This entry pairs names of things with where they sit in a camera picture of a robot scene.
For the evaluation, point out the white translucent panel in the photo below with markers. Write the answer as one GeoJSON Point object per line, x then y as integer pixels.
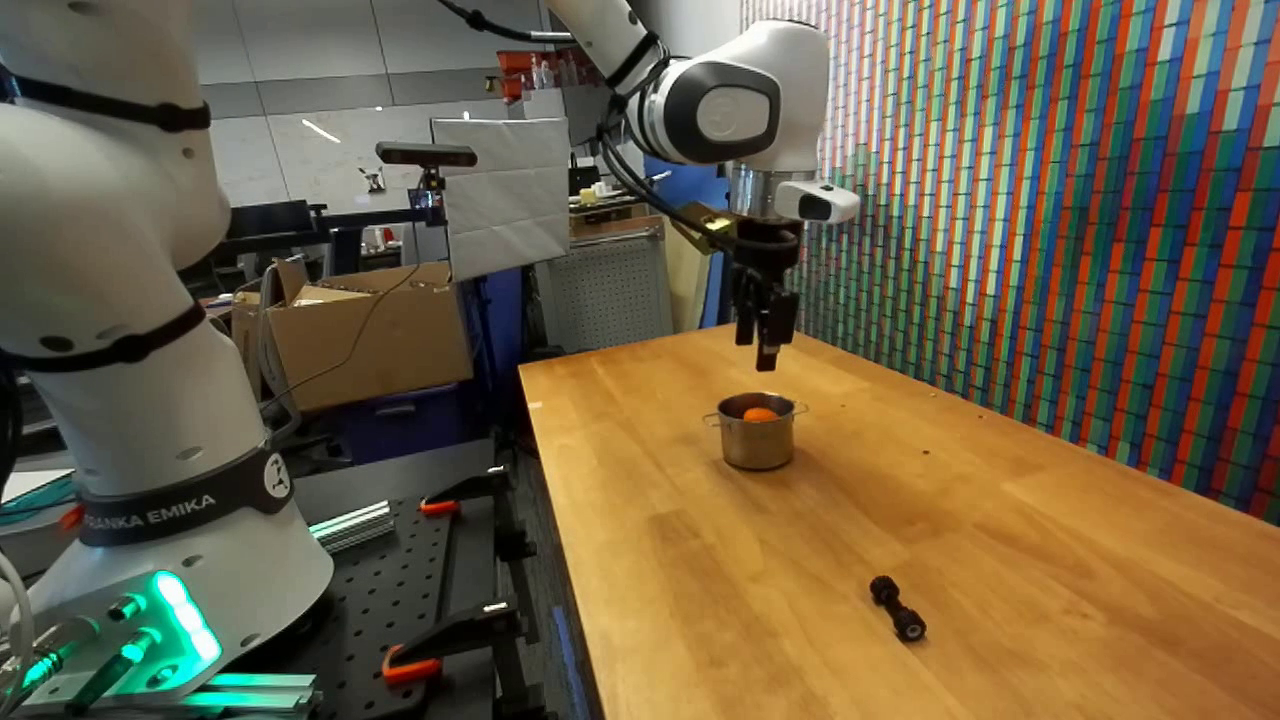
{"type": "Point", "coordinates": [506, 193]}

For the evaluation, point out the small black dumbbell-shaped object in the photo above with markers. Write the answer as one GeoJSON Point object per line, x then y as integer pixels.
{"type": "Point", "coordinates": [896, 609]}

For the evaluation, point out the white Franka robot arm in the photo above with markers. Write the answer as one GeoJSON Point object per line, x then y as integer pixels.
{"type": "Point", "coordinates": [121, 266]}

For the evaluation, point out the brown cardboard box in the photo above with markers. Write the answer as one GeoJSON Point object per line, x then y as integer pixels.
{"type": "Point", "coordinates": [361, 334]}

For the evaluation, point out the blue board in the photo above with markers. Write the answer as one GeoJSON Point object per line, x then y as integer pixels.
{"type": "Point", "coordinates": [683, 184]}

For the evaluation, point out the orange rubber duck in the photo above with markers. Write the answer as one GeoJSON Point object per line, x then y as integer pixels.
{"type": "Point", "coordinates": [761, 419]}

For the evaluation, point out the silver aluminium extrusion bar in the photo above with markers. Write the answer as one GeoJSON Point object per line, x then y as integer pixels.
{"type": "Point", "coordinates": [353, 527]}

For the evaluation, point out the green-lit aluminium base rail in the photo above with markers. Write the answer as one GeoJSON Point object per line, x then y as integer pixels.
{"type": "Point", "coordinates": [253, 688]}

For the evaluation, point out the grey cabinet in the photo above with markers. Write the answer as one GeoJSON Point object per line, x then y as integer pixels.
{"type": "Point", "coordinates": [607, 300]}

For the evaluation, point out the black perforated breadboard plate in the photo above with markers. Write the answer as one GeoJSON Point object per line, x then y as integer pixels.
{"type": "Point", "coordinates": [400, 585]}

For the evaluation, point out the silver metal pot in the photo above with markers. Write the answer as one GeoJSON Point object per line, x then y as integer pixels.
{"type": "Point", "coordinates": [757, 442]}

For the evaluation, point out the pale yellow foam board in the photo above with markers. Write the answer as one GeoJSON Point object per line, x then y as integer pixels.
{"type": "Point", "coordinates": [689, 284]}

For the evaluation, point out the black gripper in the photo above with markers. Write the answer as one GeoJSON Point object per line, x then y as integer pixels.
{"type": "Point", "coordinates": [767, 260]}

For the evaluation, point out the black stereo camera bar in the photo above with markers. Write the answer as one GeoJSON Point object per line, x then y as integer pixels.
{"type": "Point", "coordinates": [426, 153]}

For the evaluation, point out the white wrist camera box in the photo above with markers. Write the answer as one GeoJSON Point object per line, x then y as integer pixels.
{"type": "Point", "coordinates": [821, 200]}

